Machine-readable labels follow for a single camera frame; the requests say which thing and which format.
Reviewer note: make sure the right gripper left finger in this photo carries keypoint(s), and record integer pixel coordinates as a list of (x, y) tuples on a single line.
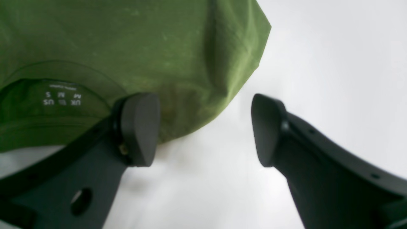
[(76, 187)]

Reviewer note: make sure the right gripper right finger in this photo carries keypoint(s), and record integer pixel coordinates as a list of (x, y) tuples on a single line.
[(331, 187)]

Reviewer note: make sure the olive green T-shirt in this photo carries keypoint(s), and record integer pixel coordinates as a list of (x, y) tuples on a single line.
[(64, 63)]

